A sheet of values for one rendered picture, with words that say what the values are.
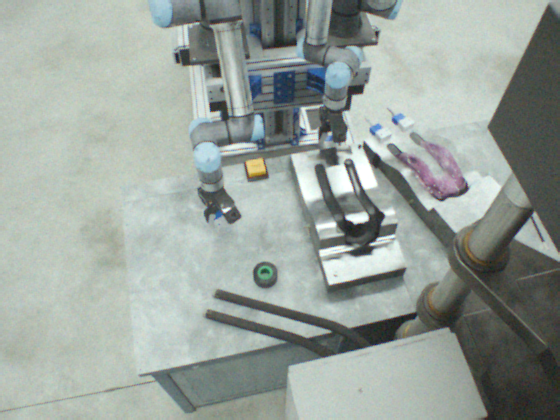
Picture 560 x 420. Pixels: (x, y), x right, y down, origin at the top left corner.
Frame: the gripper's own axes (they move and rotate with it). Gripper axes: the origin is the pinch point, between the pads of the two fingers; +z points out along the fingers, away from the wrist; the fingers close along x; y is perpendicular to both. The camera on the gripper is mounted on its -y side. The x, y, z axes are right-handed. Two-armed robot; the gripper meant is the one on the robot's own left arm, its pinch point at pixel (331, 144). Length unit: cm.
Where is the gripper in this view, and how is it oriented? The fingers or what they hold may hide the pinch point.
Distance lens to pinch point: 190.6
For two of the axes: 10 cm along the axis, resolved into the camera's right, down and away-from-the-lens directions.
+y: -2.2, -8.3, 5.2
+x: -9.7, 1.9, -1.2
